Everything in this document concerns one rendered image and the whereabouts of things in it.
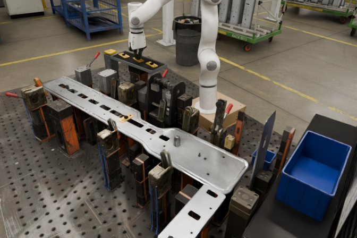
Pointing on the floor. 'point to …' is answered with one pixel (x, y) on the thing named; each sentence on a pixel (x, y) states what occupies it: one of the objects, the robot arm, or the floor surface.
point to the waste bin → (187, 39)
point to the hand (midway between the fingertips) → (138, 55)
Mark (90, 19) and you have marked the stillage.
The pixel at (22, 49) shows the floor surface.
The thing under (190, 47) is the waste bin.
